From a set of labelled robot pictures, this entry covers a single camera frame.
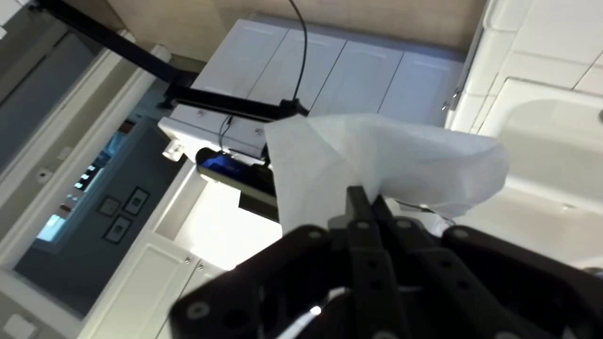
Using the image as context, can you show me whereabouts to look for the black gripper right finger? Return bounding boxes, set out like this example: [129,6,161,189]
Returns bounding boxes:
[375,196,603,339]

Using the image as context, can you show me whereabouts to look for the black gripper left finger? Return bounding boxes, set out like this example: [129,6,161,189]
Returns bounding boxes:
[168,185,406,339]

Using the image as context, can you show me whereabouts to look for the white tissue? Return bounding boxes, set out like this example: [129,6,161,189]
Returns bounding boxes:
[262,111,511,236]

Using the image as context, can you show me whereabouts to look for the white sink basin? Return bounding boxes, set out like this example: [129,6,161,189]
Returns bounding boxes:
[479,77,603,270]

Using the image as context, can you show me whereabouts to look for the white base cabinets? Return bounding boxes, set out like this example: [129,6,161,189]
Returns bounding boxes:
[157,17,470,158]

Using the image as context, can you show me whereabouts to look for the grey appliance control panel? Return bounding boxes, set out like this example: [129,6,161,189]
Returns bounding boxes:
[0,25,191,319]

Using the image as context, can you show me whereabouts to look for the thin black camera cable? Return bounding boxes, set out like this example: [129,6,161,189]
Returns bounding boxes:
[287,0,311,110]

